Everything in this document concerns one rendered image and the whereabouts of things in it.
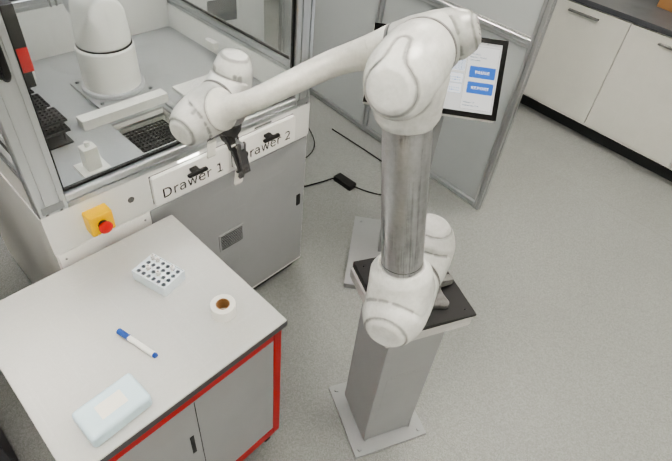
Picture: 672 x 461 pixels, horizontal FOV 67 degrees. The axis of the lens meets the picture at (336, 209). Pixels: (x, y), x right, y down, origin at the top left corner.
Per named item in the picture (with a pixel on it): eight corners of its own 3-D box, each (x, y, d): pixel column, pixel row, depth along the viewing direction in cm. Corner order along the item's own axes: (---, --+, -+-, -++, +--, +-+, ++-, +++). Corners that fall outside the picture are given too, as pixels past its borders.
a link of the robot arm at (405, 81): (439, 306, 139) (414, 369, 124) (383, 290, 145) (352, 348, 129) (469, 16, 93) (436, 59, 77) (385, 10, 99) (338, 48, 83)
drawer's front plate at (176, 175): (229, 171, 182) (228, 146, 175) (157, 206, 166) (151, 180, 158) (226, 169, 183) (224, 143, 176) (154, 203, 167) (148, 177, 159)
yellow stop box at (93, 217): (117, 228, 154) (112, 210, 149) (94, 239, 150) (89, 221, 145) (109, 219, 157) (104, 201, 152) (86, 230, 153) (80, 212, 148)
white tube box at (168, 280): (185, 278, 152) (184, 270, 150) (165, 297, 146) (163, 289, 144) (154, 261, 156) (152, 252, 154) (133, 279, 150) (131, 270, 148)
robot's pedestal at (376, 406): (425, 434, 201) (477, 318, 150) (355, 459, 191) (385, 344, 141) (393, 369, 221) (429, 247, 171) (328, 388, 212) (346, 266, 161)
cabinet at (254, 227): (302, 264, 261) (311, 133, 208) (112, 394, 202) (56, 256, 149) (194, 175, 307) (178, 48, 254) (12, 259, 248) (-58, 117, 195)
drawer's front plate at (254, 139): (295, 140, 201) (295, 115, 193) (235, 168, 184) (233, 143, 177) (292, 138, 201) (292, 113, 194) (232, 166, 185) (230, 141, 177)
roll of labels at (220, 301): (236, 302, 147) (236, 293, 145) (235, 322, 142) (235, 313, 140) (211, 303, 146) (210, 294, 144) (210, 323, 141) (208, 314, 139)
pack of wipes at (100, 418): (132, 379, 127) (128, 369, 124) (154, 404, 123) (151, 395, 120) (73, 421, 118) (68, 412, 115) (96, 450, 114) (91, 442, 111)
